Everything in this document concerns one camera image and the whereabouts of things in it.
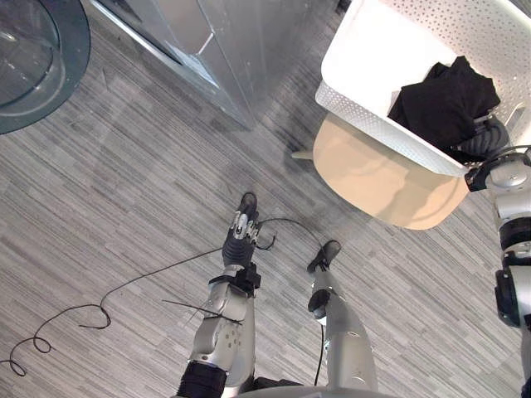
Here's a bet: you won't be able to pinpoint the black cable along leg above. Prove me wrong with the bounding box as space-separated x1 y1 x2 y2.
313 323 327 386

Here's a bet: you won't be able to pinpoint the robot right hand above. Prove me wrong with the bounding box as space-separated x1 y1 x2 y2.
455 115 512 163

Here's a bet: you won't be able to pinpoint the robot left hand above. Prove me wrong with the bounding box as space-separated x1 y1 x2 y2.
221 210 261 273

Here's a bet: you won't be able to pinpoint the grey robot torso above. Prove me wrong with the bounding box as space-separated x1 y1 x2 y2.
223 376 402 398

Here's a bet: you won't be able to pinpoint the black clothes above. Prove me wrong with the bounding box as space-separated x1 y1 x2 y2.
387 56 502 153

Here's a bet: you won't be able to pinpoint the thin black floor cable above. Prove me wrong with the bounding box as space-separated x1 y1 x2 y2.
0 217 333 377

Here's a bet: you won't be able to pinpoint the white perforated laundry basket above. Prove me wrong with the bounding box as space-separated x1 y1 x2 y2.
314 0 531 179

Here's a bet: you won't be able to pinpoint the silver washing machine body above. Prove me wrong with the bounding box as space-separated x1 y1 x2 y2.
80 0 348 132

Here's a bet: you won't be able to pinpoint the beige round stool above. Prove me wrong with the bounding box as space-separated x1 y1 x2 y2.
290 113 470 231

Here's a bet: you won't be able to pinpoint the dark robot left foot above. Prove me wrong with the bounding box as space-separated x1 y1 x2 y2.
239 192 260 219

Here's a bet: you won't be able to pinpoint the round glass washing machine door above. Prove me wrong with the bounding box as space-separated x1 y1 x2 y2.
0 0 92 136

